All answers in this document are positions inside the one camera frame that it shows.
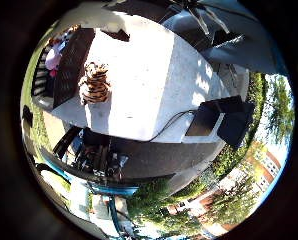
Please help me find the black slatted plastic basket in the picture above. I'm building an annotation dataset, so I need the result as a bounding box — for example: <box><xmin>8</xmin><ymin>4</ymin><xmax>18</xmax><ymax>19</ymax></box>
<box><xmin>30</xmin><ymin>26</ymin><xmax>97</xmax><ymax>109</ymax></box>

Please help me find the striped tiger plush toy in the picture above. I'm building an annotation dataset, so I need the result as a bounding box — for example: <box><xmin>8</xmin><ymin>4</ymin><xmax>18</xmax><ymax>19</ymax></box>
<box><xmin>78</xmin><ymin>61</ymin><xmax>112</xmax><ymax>106</ymax></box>

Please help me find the green hedge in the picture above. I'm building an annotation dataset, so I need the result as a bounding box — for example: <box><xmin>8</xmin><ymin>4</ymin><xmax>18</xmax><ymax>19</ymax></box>
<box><xmin>128</xmin><ymin>73</ymin><xmax>270</xmax><ymax>218</ymax></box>

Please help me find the green tree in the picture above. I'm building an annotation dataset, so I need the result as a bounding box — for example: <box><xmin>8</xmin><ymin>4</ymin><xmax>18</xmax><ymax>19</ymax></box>
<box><xmin>265</xmin><ymin>74</ymin><xmax>295</xmax><ymax>144</ymax></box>
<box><xmin>208</xmin><ymin>179</ymin><xmax>257</xmax><ymax>224</ymax></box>

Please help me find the red brick building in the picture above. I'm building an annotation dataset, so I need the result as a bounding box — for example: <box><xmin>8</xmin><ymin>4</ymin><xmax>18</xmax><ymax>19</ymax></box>
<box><xmin>245</xmin><ymin>139</ymin><xmax>283</xmax><ymax>194</ymax></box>

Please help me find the orange dog plush toy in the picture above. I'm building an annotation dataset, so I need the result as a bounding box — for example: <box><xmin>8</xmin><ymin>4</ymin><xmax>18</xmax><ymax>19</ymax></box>
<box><xmin>48</xmin><ymin>24</ymin><xmax>82</xmax><ymax>46</ymax></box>

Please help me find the pink and white plush toy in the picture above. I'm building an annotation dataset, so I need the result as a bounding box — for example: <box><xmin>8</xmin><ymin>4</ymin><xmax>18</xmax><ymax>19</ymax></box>
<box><xmin>44</xmin><ymin>41</ymin><xmax>65</xmax><ymax>78</ymax></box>

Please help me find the black robot mount with tag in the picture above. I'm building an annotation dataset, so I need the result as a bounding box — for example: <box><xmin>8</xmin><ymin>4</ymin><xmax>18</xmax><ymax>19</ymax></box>
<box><xmin>52</xmin><ymin>126</ymin><xmax>130</xmax><ymax>178</ymax></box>

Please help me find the black laptop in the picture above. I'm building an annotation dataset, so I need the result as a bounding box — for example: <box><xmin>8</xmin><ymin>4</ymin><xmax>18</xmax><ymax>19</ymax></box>
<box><xmin>184</xmin><ymin>98</ymin><xmax>243</xmax><ymax>138</ymax></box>

